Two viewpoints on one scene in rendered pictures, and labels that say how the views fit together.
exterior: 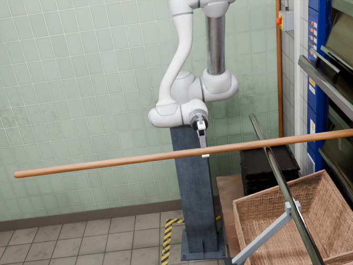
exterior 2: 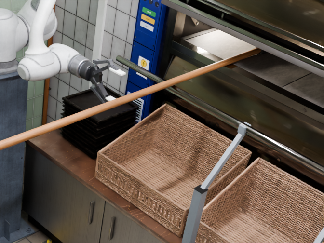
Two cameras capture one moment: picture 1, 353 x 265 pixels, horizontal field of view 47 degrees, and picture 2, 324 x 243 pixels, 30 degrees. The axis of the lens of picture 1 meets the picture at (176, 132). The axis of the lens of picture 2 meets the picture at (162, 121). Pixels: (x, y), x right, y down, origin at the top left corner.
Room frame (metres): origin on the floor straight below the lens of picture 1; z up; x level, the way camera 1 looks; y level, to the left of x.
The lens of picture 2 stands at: (0.18, 1.60, 2.33)
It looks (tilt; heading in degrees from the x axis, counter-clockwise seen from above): 30 degrees down; 303
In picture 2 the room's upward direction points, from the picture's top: 11 degrees clockwise
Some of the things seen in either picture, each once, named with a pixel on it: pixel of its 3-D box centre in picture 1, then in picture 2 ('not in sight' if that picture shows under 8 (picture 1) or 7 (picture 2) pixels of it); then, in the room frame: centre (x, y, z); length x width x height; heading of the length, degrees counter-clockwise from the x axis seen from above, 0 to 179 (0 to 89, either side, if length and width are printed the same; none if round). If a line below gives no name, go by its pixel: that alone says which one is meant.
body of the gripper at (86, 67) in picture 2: (200, 126); (92, 73); (1.70, -0.11, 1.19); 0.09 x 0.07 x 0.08; 179
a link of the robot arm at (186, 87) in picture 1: (185, 90); (1, 33); (2.26, -0.09, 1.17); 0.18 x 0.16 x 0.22; 91
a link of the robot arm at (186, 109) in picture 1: (194, 111); (61, 58); (1.88, -0.10, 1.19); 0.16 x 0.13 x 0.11; 179
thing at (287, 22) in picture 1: (287, 20); not in sight; (2.35, -0.72, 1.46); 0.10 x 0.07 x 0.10; 177
